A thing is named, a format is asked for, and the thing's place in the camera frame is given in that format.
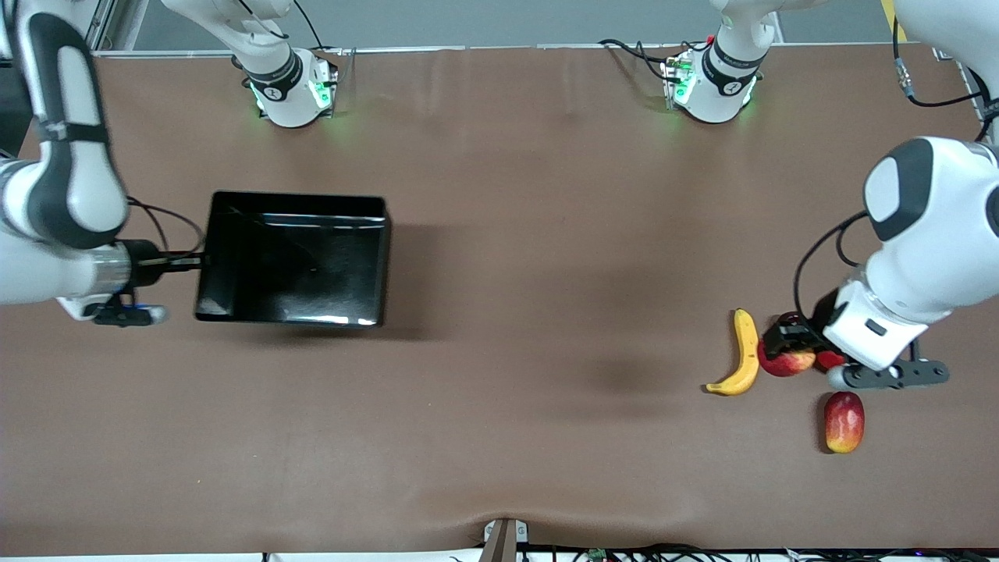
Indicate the metal table edge bracket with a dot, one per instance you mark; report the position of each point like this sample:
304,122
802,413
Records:
501,546

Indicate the small red apple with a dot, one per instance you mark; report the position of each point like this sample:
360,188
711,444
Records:
788,365

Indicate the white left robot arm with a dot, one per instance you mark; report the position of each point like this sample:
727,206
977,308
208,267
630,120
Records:
936,234

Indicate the aluminium frame structure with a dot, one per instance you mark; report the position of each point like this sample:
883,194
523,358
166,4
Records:
105,23

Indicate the black plastic box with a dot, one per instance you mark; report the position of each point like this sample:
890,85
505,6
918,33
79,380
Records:
296,265

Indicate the brown table mat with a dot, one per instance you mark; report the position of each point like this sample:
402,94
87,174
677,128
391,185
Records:
499,437

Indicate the red yellow mango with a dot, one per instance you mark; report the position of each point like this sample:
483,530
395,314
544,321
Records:
844,421

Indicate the yellow banana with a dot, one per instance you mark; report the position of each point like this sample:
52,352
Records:
748,351

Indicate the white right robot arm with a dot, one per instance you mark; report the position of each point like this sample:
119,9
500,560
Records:
70,195

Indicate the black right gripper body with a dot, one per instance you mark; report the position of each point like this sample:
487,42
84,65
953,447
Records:
144,263

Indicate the dark purple plum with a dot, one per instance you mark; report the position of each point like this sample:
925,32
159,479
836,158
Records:
790,317

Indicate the aluminium frame corner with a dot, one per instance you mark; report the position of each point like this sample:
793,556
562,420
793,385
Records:
941,53

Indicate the small green circuit board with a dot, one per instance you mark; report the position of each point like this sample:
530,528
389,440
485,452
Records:
599,555

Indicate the round red peach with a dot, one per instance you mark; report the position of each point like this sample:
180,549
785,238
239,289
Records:
829,361

